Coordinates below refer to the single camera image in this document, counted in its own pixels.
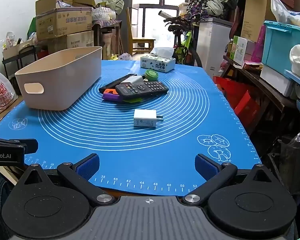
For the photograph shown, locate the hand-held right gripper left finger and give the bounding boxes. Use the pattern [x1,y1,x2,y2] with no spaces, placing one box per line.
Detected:
[16,153,116,207]

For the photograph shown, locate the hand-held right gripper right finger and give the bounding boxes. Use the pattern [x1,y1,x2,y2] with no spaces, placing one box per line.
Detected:
[182,154,280,206]

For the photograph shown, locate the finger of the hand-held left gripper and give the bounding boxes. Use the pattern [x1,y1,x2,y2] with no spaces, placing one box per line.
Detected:
[0,136,39,155]

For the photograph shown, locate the purple and orange toy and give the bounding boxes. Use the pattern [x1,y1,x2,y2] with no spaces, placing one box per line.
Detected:
[102,88,123,102]

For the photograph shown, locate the white charger with prongs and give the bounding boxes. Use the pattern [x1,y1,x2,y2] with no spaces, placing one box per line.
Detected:
[133,109,164,128]

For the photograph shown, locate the beige plastic storage bin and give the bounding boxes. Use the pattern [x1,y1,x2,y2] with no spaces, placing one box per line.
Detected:
[14,46,103,111]

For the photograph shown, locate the green toy piece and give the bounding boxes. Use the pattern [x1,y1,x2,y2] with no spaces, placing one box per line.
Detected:
[122,97,144,104]

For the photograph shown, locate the slim black remote control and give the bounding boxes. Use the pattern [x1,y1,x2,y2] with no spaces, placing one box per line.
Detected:
[99,74,138,93]

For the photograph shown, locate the wide black remote control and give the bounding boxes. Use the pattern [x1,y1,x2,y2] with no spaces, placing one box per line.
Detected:
[115,80,169,100]

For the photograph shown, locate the white power adapter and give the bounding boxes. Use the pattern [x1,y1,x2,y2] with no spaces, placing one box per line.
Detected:
[120,75,144,84]

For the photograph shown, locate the green round container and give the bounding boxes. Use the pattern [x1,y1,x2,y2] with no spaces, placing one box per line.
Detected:
[144,69,159,82]

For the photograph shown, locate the red print plastic bag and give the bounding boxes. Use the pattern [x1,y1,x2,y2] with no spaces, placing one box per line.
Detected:
[0,65,18,120]

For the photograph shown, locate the blue silicone mat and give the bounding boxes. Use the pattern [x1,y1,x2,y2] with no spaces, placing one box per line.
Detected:
[0,60,262,197]

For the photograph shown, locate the red bags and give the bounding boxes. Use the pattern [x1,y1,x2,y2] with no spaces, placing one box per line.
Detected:
[212,76,261,131]

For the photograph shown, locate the small cardboard box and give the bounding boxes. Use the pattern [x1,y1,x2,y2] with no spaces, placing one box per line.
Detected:
[2,39,34,60]

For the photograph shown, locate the black metal cart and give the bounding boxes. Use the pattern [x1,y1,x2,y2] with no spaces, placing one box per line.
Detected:
[2,44,37,81]

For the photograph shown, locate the black plastic bag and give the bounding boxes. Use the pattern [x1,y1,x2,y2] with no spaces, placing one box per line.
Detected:
[277,132,300,196]

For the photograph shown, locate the dark wooden shelf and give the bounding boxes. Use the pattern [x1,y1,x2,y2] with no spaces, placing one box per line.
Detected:
[222,55,300,136]

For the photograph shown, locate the white box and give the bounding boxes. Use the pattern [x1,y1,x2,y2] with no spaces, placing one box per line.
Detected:
[260,65,294,98]

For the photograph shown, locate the printed tissue pack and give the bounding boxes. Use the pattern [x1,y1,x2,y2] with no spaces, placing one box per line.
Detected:
[140,47,176,73]

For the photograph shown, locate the white chest freezer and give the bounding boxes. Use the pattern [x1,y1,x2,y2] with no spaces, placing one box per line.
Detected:
[196,17,233,79]

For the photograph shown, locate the green and white carton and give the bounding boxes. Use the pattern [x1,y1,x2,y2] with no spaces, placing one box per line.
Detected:
[231,35,249,66]

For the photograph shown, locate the green and black bicycle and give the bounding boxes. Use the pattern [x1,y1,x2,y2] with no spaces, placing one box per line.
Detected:
[159,10,203,68]

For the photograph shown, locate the printed cardboard box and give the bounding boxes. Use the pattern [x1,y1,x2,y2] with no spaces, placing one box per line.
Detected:
[35,0,93,41]

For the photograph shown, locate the pink package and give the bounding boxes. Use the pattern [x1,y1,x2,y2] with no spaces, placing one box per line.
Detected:
[251,25,267,63]

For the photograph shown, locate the wooden chair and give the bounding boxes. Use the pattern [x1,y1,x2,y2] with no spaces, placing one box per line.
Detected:
[126,7,156,55]

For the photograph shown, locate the dark wooden side table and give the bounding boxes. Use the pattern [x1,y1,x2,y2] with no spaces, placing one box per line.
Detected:
[92,20,123,55]

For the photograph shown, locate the turquoise storage box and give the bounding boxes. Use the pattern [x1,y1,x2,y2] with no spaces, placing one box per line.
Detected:
[261,20,300,77]

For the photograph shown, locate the white cloth bundle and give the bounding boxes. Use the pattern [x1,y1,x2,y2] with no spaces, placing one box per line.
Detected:
[289,42,300,84]

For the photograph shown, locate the pack of water bottles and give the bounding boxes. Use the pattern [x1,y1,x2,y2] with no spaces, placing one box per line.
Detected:
[92,7,117,22]

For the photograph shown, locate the tall cardboard box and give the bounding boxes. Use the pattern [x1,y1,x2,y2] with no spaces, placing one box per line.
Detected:
[241,0,277,43]

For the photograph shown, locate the floral cloth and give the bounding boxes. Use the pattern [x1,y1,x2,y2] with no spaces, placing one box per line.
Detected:
[187,0,215,20]

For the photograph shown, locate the white plastic bag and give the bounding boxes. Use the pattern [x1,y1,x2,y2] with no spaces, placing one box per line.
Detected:
[270,0,300,28]

